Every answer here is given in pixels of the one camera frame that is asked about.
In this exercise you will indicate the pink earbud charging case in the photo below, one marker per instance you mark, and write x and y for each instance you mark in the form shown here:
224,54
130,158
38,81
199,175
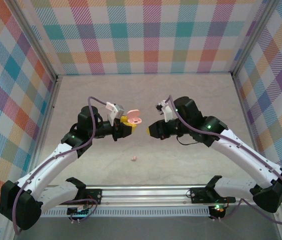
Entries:
133,113

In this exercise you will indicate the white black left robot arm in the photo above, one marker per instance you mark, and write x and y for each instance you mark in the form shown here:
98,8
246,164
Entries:
51,165

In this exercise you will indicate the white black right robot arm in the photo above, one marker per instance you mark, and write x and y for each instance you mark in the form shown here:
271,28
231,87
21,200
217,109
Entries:
246,152

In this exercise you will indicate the circuit board with blue light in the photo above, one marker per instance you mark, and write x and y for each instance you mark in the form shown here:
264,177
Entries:
81,213

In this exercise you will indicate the circuit board with green light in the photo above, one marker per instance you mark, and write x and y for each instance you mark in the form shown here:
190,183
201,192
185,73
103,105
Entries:
218,210

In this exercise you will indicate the aluminium frame rail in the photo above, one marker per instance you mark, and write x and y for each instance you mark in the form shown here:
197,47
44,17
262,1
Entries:
246,112
44,125

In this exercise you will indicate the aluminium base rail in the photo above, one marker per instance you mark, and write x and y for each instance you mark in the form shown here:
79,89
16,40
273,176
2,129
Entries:
143,193

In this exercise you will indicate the aluminium frame post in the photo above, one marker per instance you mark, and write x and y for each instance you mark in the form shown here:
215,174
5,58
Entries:
34,37
281,232
253,37

